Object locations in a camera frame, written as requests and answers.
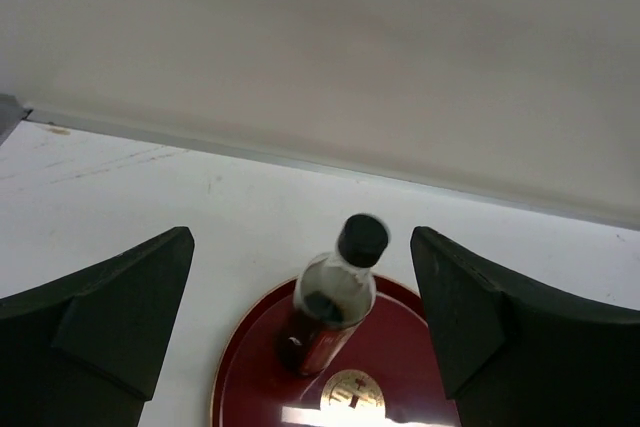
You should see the red round lacquer tray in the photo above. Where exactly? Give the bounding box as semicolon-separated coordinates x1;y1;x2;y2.
209;276;460;426

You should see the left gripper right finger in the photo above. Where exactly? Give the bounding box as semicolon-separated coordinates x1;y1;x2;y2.
410;227;639;426

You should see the clear bottle black cap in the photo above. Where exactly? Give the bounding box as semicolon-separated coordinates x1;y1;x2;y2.
276;213;390;377

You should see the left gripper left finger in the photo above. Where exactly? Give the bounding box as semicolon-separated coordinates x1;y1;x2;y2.
1;227;194;426

